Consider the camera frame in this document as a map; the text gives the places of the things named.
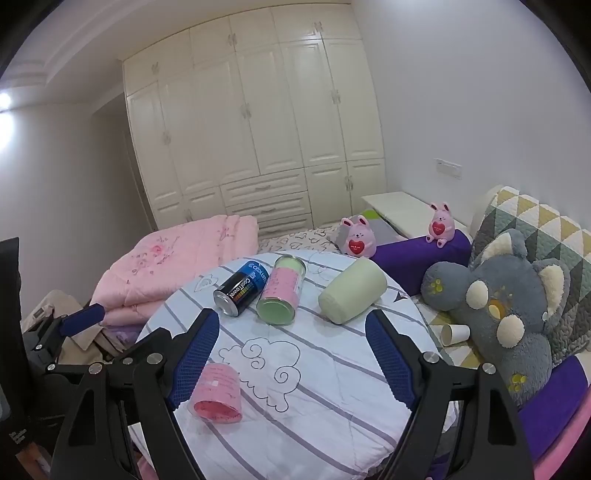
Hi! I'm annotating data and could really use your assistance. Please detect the pink bunny plush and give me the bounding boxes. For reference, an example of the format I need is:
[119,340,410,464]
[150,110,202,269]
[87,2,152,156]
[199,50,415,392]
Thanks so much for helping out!
[426,203,456,248]
[338,215,377,258]

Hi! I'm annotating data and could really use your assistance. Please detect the folded pink quilt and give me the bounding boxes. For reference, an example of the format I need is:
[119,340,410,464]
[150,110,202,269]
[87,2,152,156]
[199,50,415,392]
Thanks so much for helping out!
[91,215,259,327]

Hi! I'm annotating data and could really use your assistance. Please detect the white paper cup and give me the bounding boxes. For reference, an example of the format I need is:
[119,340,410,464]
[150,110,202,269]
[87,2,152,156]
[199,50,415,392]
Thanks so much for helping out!
[441,324,471,347]

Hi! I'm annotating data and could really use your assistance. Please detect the triangle patterned quilted cushion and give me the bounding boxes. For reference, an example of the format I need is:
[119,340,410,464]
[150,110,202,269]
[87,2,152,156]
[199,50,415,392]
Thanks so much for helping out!
[471,186,591,365]

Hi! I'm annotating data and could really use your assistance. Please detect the black blue can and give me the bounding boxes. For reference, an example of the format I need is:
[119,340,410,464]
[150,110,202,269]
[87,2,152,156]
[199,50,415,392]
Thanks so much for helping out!
[213,260,269,317]

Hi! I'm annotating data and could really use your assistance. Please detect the light green plastic cup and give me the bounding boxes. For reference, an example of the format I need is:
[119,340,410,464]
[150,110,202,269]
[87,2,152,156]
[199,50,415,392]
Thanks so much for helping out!
[318,258,388,325]

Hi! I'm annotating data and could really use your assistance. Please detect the striped white tablecloth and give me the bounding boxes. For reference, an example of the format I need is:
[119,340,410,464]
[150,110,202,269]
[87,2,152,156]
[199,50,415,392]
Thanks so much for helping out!
[127,250,459,480]

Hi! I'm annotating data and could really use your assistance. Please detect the pink green labelled can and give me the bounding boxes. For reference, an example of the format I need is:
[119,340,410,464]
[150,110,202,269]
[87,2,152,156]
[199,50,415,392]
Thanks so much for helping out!
[256,255,307,325]

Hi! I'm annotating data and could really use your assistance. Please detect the heart patterned bed sheet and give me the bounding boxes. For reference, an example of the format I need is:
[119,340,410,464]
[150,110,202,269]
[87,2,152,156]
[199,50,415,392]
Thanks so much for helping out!
[259,224,339,253]

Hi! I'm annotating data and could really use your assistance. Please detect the purple pillow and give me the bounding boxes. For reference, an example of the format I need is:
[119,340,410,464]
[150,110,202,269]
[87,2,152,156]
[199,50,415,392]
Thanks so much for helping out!
[372,230,472,296]

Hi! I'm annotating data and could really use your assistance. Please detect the beige jacket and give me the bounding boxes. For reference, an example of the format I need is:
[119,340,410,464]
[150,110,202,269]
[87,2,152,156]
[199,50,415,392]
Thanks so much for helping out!
[20,290,124,365]

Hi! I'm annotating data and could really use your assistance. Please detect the white wall socket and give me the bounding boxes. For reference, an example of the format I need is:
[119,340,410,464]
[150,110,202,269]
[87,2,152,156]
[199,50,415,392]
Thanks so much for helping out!
[435,159,462,179]

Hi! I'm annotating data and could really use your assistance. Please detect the cream white wardrobe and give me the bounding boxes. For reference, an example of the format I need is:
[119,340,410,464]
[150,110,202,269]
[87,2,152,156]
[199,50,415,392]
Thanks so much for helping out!
[122,3,387,236]

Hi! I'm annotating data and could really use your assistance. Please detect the white bedside table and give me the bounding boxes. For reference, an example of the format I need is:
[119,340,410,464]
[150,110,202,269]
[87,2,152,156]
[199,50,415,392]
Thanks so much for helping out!
[361,190,468,240]

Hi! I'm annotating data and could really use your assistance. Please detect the grey elephant plush toy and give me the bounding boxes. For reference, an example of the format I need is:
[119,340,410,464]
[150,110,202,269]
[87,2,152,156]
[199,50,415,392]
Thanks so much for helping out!
[421,229,570,406]

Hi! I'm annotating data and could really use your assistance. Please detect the pink bunny plush left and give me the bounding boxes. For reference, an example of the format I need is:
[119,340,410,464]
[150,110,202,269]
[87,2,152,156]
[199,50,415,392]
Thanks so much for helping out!
[338,215,377,258]

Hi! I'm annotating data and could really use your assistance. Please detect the pink bunny plush right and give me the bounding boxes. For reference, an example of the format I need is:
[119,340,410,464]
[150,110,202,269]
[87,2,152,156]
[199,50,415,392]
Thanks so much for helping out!
[426,203,456,248]

